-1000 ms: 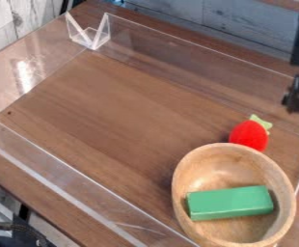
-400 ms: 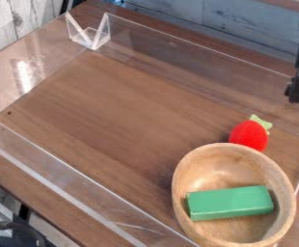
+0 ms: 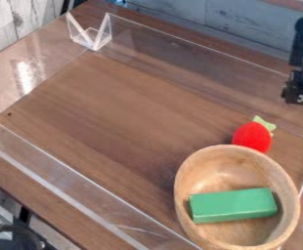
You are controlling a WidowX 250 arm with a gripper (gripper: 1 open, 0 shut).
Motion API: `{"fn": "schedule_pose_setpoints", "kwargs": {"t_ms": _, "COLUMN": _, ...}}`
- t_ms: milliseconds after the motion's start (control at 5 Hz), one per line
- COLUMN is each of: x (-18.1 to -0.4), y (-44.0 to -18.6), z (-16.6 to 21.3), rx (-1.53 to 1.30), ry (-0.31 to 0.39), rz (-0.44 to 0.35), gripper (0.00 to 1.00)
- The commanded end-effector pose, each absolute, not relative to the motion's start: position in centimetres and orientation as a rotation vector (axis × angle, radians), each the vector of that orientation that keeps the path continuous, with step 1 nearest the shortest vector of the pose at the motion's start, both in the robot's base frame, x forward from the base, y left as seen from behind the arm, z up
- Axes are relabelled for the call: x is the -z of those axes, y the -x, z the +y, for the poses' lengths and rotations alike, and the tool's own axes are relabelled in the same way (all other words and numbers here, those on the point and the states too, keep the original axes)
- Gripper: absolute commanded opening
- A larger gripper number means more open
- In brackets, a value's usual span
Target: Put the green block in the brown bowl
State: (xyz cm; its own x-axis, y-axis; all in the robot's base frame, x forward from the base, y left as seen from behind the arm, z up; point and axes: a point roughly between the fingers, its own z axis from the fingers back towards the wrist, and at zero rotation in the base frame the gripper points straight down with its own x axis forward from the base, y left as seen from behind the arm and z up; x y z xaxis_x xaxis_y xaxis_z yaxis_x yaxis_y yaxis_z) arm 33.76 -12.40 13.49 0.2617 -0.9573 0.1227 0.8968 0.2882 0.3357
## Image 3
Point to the green rectangular block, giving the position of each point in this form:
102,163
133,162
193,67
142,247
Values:
233,205

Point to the brown wooden bowl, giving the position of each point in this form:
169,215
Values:
229,167

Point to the red plush strawberry toy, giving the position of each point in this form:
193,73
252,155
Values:
256,134

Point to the black metal clamp stand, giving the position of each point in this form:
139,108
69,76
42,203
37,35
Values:
19,237

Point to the clear acrylic corner bracket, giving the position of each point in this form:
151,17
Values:
91,38

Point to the clear acrylic front wall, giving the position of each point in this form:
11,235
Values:
97,219

